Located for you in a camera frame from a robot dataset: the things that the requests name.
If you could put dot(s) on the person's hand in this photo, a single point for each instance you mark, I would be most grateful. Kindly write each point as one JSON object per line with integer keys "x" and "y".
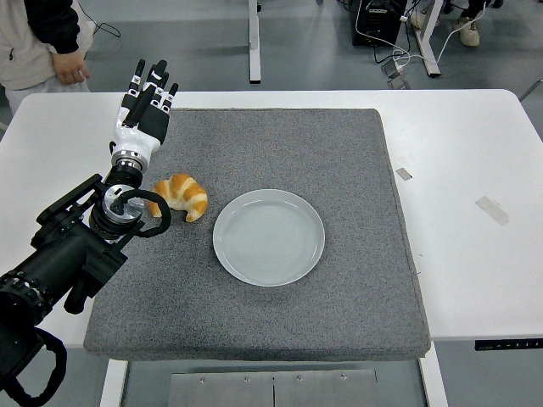
{"x": 70, "y": 68}

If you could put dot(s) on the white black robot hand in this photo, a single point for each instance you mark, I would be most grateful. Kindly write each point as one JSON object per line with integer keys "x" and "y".
{"x": 136, "y": 135}

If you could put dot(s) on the golden croissant bread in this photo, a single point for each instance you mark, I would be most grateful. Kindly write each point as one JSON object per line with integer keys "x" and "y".
{"x": 186, "y": 193}

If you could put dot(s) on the person's forearm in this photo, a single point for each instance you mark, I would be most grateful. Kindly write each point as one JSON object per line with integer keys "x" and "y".
{"x": 55, "y": 25}

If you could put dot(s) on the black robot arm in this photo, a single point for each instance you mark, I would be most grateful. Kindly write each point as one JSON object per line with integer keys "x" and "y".
{"x": 63, "y": 258}

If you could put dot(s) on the pale grey round plate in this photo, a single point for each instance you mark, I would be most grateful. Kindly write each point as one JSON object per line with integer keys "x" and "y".
{"x": 269, "y": 237}

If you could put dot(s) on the grey metal plate with screws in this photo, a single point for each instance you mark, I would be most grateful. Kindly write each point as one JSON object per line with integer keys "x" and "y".
{"x": 237, "y": 392}

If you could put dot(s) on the person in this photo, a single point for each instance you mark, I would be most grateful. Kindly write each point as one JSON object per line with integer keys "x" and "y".
{"x": 21, "y": 51}

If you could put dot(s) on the white desk leg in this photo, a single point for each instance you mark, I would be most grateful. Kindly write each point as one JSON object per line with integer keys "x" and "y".
{"x": 428, "y": 42}
{"x": 254, "y": 42}

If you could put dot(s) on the grey fabric mat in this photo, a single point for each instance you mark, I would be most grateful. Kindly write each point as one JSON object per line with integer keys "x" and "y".
{"x": 297, "y": 148}

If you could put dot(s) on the white table leg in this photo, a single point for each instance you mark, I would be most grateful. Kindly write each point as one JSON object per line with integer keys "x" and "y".
{"x": 432, "y": 383}
{"x": 113, "y": 383}

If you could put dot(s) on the grey floor pedal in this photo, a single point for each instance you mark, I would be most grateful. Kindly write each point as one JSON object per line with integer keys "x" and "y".
{"x": 391, "y": 70}
{"x": 399, "y": 83}

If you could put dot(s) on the black computer box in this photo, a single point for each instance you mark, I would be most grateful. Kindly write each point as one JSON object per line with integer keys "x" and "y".
{"x": 377, "y": 25}

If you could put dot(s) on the small clear tape piece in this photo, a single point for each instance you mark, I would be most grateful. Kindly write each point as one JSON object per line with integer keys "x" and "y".
{"x": 404, "y": 174}

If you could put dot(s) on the person's white shoe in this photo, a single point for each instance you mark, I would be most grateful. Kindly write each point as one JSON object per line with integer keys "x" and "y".
{"x": 419, "y": 18}
{"x": 467, "y": 33}

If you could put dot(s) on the large clear tape piece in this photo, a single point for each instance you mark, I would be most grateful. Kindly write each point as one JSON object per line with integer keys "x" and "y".
{"x": 492, "y": 210}

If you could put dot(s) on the grey metal bar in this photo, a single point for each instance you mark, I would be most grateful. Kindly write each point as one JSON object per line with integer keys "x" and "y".
{"x": 532, "y": 88}

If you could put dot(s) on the black table control panel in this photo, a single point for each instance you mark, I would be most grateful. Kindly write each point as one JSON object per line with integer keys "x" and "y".
{"x": 509, "y": 344}

